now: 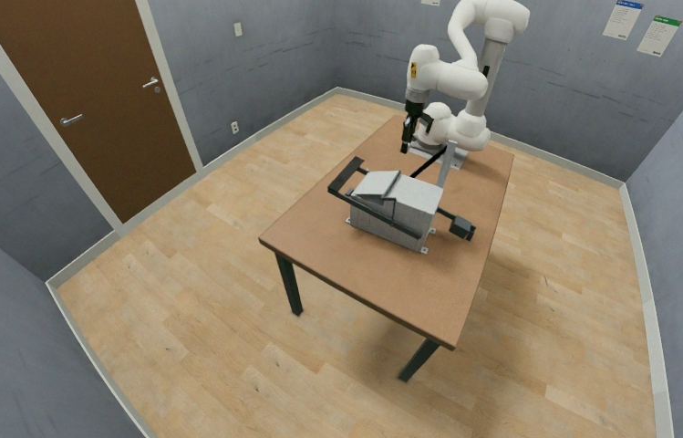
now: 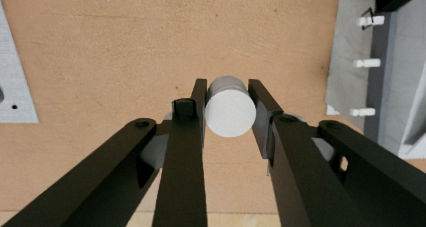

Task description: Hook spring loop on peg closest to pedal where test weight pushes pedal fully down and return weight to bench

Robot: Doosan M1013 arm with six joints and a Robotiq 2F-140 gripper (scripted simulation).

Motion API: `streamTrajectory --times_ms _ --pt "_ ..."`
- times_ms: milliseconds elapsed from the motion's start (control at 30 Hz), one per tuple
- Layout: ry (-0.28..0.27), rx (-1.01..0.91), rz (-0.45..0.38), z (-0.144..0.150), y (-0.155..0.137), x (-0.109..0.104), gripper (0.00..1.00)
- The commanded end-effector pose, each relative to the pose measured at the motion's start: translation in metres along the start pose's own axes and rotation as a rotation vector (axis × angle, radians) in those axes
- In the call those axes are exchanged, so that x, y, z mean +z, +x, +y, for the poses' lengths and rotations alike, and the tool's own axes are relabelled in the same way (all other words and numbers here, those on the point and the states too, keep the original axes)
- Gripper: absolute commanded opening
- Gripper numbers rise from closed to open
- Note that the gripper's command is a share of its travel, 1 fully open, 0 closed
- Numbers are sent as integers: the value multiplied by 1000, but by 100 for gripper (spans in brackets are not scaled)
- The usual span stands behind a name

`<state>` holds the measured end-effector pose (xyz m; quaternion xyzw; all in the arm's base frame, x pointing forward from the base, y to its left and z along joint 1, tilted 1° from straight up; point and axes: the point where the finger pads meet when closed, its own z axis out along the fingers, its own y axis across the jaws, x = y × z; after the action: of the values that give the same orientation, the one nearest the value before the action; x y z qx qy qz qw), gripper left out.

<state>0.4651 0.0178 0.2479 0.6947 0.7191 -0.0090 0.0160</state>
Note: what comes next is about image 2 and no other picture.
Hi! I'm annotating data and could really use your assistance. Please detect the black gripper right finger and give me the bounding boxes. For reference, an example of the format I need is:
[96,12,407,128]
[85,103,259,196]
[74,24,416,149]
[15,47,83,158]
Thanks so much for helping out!
[248,79,426,227]

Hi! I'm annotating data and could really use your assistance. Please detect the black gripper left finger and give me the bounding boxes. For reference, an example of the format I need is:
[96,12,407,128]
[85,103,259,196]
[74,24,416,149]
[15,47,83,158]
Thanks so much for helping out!
[0,78,208,227]

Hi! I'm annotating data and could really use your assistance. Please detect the grey cylinder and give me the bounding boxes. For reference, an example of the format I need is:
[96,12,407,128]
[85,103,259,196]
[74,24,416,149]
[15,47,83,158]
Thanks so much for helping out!
[205,75,256,137]

